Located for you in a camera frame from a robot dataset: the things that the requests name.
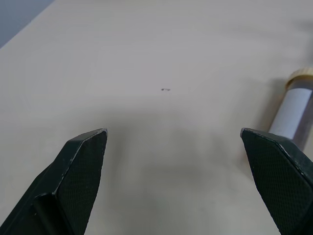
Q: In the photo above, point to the clear tube with cork lid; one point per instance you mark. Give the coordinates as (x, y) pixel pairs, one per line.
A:
(292, 107)

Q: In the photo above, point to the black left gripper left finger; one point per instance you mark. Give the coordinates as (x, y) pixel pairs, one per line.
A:
(73, 176)

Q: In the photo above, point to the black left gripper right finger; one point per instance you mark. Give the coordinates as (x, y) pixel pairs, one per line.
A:
(278, 176)

